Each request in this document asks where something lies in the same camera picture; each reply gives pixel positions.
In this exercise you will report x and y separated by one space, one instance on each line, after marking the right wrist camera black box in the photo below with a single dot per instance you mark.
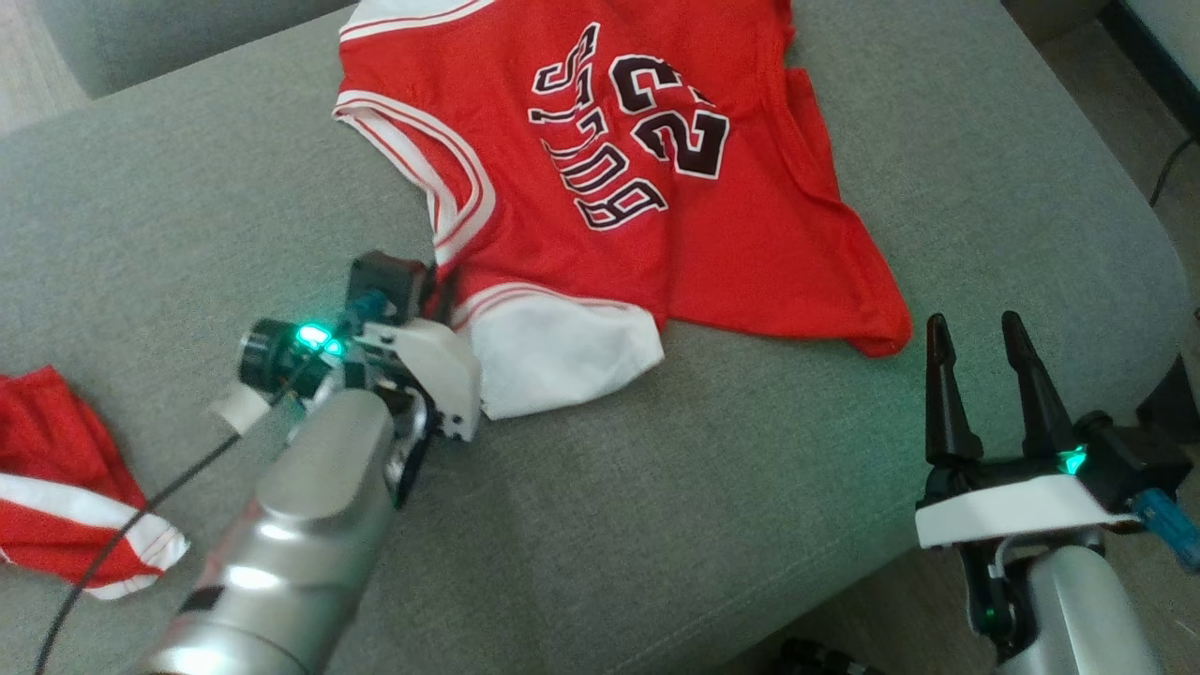
1144 450

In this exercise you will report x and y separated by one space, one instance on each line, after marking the red basketball jersey white sleeves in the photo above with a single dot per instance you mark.
750 234

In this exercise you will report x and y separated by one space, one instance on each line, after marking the red shorts white stripe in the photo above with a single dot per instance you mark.
56 441

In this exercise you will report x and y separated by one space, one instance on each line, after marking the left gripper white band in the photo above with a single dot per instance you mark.
431 375

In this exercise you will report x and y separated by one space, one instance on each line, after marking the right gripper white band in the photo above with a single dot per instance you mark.
1012 506

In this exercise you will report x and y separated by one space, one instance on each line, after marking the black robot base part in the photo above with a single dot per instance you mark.
825 661

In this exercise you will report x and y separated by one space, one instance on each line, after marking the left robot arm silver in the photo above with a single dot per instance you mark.
300 525

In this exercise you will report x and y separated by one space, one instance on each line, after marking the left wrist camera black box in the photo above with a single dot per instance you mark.
394 277

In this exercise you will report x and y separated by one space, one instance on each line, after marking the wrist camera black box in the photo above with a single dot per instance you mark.
394 277
1144 450

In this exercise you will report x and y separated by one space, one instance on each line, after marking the right wrist blue connector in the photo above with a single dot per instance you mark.
1167 530

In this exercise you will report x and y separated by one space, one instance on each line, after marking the wrist blue connector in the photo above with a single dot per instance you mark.
1167 530
367 305

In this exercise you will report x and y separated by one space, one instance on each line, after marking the left wrist blue connector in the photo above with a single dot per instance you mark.
367 305

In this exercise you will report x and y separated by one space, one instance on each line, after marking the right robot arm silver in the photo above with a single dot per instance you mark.
1087 619

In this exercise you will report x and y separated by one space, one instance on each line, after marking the white panel with dark edge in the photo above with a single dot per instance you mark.
1172 37

